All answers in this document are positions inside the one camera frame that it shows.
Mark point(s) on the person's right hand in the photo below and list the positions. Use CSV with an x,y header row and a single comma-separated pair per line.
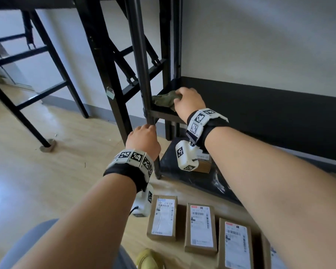
x,y
190,103

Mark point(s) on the person's left hand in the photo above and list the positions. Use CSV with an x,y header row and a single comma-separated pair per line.
x,y
144,140

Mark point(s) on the green and pink cleaning cloth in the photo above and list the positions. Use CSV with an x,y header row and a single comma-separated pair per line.
x,y
163,99

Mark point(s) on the group of brown cardboard boxes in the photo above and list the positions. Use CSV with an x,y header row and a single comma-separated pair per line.
x,y
204,165

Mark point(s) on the dark metal shelf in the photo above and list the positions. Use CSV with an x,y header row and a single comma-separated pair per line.
x,y
268,114

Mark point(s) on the brown cardboard box white label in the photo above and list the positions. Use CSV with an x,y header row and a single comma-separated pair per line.
x,y
162,218
266,254
200,229
235,246

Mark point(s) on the person's right forearm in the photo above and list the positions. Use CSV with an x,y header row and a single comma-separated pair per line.
x,y
282,198

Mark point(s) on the person's left forearm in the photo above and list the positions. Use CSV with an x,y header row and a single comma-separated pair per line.
x,y
78,226

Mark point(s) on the person's yellow-green shoe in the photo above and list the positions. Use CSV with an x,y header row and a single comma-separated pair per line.
x,y
149,260

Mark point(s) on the person's blue jeans leg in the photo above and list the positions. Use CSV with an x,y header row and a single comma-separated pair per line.
x,y
30,243

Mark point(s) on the black marker wristband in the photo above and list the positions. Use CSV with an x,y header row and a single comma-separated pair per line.
x,y
123,170
210,128

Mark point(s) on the white marker cube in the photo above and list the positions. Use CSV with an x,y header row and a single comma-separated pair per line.
x,y
184,156

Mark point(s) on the black low table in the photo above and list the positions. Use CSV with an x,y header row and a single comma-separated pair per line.
x,y
100,67

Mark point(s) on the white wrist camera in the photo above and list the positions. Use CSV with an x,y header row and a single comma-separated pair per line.
x,y
144,204

